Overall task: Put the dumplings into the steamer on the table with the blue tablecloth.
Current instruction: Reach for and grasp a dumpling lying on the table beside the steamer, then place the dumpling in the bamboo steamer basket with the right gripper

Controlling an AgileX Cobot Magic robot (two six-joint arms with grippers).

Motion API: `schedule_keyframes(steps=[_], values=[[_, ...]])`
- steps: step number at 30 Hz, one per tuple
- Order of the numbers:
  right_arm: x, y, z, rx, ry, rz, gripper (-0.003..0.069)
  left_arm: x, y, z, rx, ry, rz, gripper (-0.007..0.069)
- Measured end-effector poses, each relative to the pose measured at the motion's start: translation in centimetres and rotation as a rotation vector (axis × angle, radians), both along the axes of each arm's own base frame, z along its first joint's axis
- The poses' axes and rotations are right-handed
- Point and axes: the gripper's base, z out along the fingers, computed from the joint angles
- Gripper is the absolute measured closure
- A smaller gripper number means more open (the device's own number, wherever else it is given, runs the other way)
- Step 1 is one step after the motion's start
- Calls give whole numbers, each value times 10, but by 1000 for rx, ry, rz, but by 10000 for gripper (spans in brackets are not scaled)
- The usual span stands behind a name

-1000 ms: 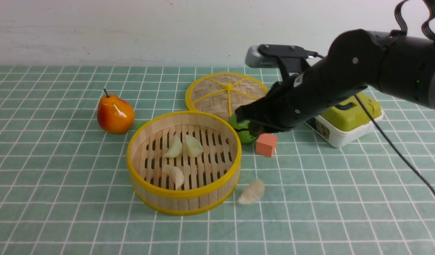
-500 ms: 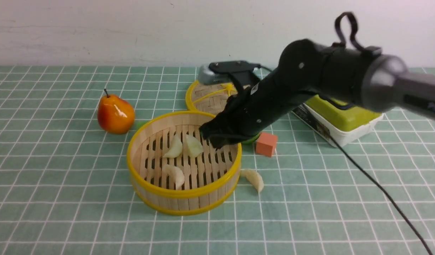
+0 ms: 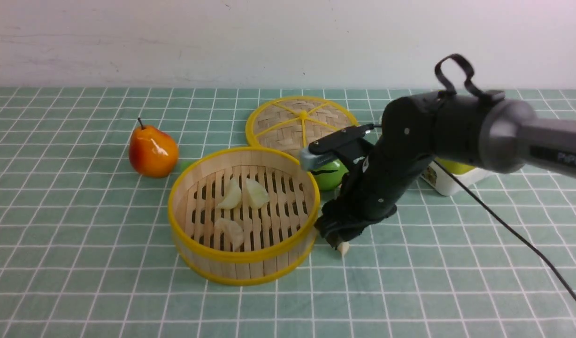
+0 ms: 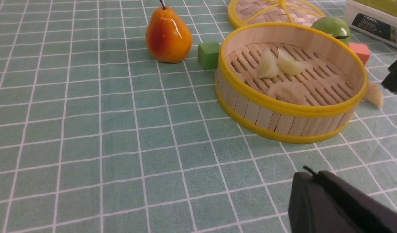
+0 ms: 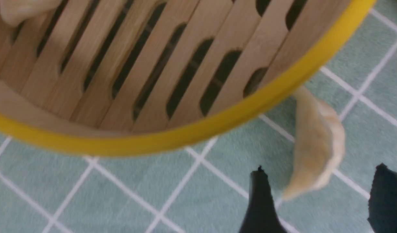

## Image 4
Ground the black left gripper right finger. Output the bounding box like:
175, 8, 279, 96
317, 171, 397, 233

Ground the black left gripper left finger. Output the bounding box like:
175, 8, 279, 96
288, 166, 358, 233

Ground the dumpling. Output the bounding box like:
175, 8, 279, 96
363, 81, 383, 109
277, 48, 306, 76
268, 81, 309, 105
256, 48, 279, 79

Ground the yellow-rimmed bamboo steamer tray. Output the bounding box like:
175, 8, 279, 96
215, 22, 368, 144

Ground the woven bamboo steamer lid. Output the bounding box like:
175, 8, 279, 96
227, 0, 326, 28

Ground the salmon pink cube block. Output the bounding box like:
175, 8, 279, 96
349, 42, 370, 65

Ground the green-lidded white plastic box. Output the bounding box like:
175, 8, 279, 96
343, 0, 397, 48

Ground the green toy apple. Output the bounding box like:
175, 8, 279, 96
311, 16, 351, 46

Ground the green cube block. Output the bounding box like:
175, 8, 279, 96
197, 41, 220, 71

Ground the orange-red toy pear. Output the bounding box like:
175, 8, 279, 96
145, 0, 192, 64

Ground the green checkered tablecloth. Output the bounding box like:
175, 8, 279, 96
0, 0, 397, 233

